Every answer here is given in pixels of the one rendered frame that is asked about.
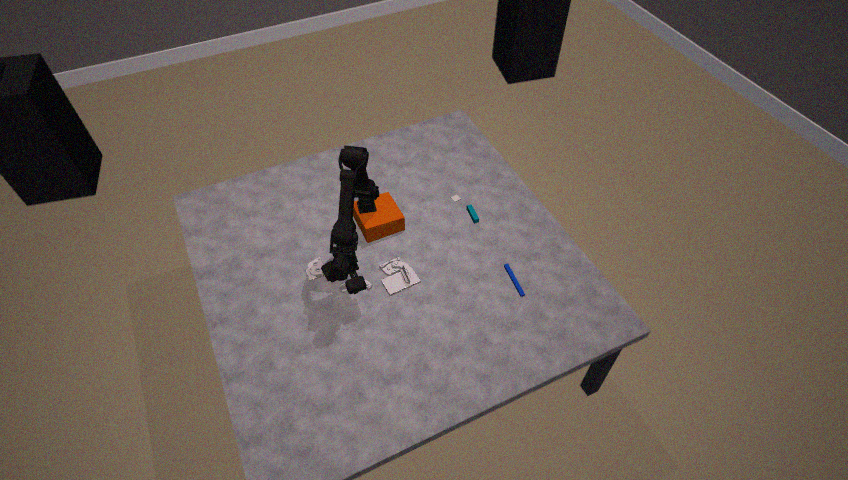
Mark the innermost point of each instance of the blue flat bar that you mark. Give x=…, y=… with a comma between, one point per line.
x=514, y=280

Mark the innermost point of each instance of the teal flat bar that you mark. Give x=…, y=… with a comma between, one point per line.
x=472, y=213

